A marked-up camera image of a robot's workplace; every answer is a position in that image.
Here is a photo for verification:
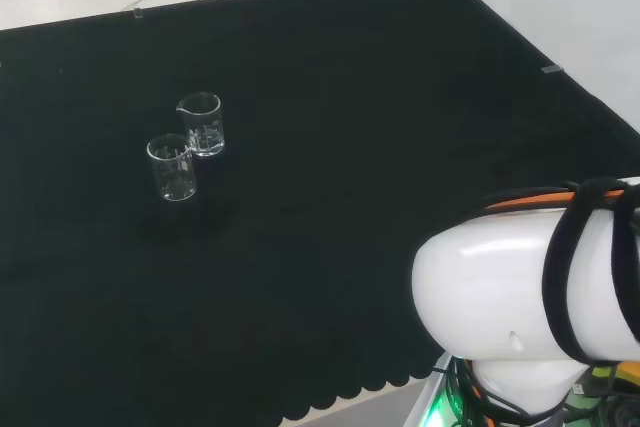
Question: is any clear glass beaker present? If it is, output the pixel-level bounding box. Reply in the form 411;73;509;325
175;91;225;158
145;133;198;203

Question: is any black bench cloth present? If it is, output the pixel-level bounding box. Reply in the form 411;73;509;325
0;0;640;427

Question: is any yellow stop button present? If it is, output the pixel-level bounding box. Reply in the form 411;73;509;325
590;361;640;401

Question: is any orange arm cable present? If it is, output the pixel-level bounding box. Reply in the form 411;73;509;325
483;187;627;213

